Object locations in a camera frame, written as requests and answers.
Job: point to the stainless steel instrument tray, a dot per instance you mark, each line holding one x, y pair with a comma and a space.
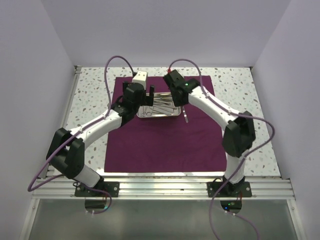
162, 96

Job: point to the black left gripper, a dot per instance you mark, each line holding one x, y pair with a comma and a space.
147, 100

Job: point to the steel forceps in tray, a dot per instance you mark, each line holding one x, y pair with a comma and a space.
163, 106

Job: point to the aluminium front frame rail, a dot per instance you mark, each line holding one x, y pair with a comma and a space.
171, 188

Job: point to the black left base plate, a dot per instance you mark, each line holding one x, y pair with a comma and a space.
110, 187

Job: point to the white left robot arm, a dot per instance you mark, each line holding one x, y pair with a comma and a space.
67, 150

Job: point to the steel surgical scissors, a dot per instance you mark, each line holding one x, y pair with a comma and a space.
147, 111

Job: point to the silver tweezers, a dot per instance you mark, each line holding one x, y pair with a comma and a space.
185, 114

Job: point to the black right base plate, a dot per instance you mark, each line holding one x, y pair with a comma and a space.
229, 190

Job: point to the purple surgical cloth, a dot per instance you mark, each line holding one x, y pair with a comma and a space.
166, 145

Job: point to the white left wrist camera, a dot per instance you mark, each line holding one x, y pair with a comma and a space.
140, 78

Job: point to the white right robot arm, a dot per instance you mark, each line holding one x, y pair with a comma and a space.
238, 127

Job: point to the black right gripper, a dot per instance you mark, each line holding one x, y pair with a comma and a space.
177, 103

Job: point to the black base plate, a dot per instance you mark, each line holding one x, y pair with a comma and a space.
229, 190
110, 187

